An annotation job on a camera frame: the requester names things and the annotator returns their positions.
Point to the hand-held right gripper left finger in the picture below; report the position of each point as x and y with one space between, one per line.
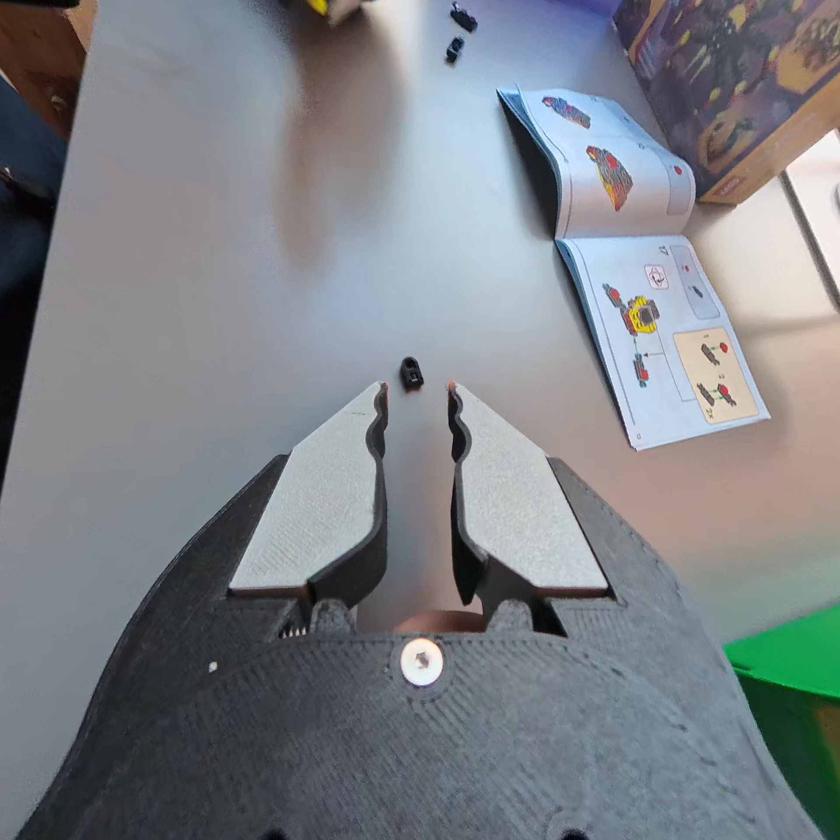
315 499

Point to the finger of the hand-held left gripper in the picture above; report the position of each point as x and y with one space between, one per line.
346 8

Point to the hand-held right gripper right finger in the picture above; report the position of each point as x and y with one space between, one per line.
518 505

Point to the person's dark blue trousers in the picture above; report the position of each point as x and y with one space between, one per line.
26 229

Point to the green plastic bin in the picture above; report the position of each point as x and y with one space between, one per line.
794 689

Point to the small black lego connector piece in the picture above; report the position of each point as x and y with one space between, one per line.
411 374

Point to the lego instruction booklet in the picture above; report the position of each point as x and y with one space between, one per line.
630 164

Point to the purple lego set box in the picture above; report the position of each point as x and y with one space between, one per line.
735 79

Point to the white box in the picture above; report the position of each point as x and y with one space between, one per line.
817 210

